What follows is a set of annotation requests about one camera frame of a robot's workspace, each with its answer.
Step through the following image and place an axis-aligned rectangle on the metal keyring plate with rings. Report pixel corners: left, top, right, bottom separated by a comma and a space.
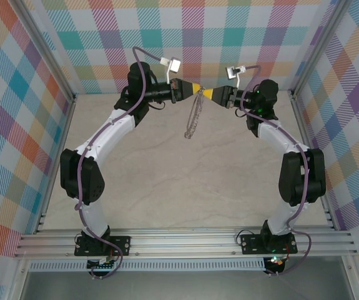
184, 87, 207, 140

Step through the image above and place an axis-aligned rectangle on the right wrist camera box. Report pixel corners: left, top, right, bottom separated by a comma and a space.
225, 65, 247, 90

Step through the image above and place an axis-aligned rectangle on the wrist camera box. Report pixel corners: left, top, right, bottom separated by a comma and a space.
160, 56, 182, 84
225, 65, 247, 90

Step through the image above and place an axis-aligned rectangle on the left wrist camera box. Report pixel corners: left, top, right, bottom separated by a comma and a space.
160, 56, 182, 84

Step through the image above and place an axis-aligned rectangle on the aluminium side rail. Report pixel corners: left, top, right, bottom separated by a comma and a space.
291, 90, 336, 231
34, 93, 77, 234

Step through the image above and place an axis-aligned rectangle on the aluminium corner post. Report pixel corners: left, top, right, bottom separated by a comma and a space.
10, 0, 77, 101
290, 0, 353, 98

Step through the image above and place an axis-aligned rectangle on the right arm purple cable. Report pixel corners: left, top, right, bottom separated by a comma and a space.
240, 64, 312, 278

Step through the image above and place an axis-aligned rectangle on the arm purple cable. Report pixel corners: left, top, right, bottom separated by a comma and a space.
240, 64, 312, 278
74, 46, 163, 281

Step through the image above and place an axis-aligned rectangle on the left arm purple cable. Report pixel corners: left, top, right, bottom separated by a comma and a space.
74, 46, 163, 281

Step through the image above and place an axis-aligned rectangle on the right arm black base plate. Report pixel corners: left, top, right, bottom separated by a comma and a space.
240, 233, 298, 256

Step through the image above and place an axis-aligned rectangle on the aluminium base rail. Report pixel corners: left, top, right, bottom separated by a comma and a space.
13, 227, 358, 259

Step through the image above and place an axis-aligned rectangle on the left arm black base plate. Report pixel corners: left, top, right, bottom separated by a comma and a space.
74, 234, 132, 257

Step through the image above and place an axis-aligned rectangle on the white slotted cable duct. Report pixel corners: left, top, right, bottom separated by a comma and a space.
29, 257, 266, 272

